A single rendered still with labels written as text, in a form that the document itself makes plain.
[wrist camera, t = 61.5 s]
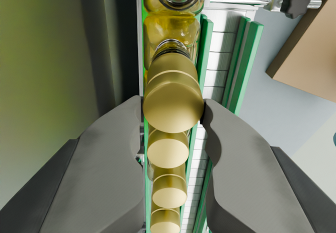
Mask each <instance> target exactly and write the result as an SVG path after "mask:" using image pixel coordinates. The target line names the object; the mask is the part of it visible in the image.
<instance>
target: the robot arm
mask: <svg viewBox="0 0 336 233"><path fill-rule="evenodd" d="M143 100H144V97H143V96H139V95H135V96H133V97H131V98H129V99H128V100H126V101H125V102H123V103H122V104H120V105H118V106H117V107H115V108H114V109H112V110H111V111H109V112H107V113H106V114H104V115H103V116H101V117H100V118H98V119H97V120H96V121H94V122H93V123H92V124H91V125H90V126H89V127H87V128H86V129H85V130H84V131H83V132H82V133H81V135H80V136H79V137H78V138H77V139H69V140H68V141H67V142H66V143H65V144H64V145H63V146H62V147H61V148H60V149H59V150H58V151H57V152H56V153H55V154H54V155H53V156H52V157H51V158H50V159H49V160H48V161H47V162H46V163H45V164H44V165H43V166H42V167H41V169H40V170H39V171H38V172H37V173H36V174H35V175H34V176H33V177H32V178H31V179H30V180H29V181H28V182H27V183H26V184H25V185H24V186H23V187H22V188H21V189H20V190H19V191H18V192H17V193H16V194H15V195H14V196H13V197H12V198H11V199H10V200H9V201H8V202H7V203H6V205H5V206H4V207H3V208H2V209H1V210H0V233H137V232H139V230H140V229H141V228H142V226H143V223H144V190H143V168H142V166H141V165H140V164H139V163H138V162H137V160H136V159H135V156H136V154H137V153H138V151H139V150H140V125H141V123H144V113H143V108H142V105H143ZM203 102H204V111H203V114H202V116H201V118H200V120H199V124H200V125H202V126H203V128H204V129H205V131H206V132H207V135H208V136H207V141H206V146H205V152H206V153H207V154H208V156H209V157H210V159H211V161H212V163H213V166H214V168H213V170H212V174H211V178H210V182H209V186H208V190H207V194H206V198H205V202H206V222H207V226H208V228H209V229H210V231H211V232H212V233H336V204H335V203H334V201H333V200H332V199H331V198H330V197H329V196H328V195H327V194H326V193H325V192H324V191H323V190H322V189H321V188H320V187H319V186H318V185H317V184H316V183H315V182H314V181H313V180H312V179H311V178H310V177H309V176H308V175H307V174H306V173H305V172H304V171H303V170H302V169H301V168H300V167H299V166H298V165H297V164H296V163H295V162H294V161H293V160H292V159H291V158H290V157H289V156H288V155H287V154H286V153H285V152H284V151H283V150H282V149H281V148H280V147H279V146H271V145H270V144H269V143H268V142H267V141H266V140H265V139H264V138H263V137H262V136H261V135H260V134H259V133H258V132H257V131H256V130H255V129H254V128H253V127H251V126H250V125H249V124H248V123H247V122H245V121H244V120H242V119H241V118H240V117H238V116H237V115H235V114H234V113H232V112H231V111H229V110H228V109H226V108H225V107H223V106H222V105H220V104H219V103H218V102H216V101H215V100H213V99H209V98H204V99H203Z"/></svg>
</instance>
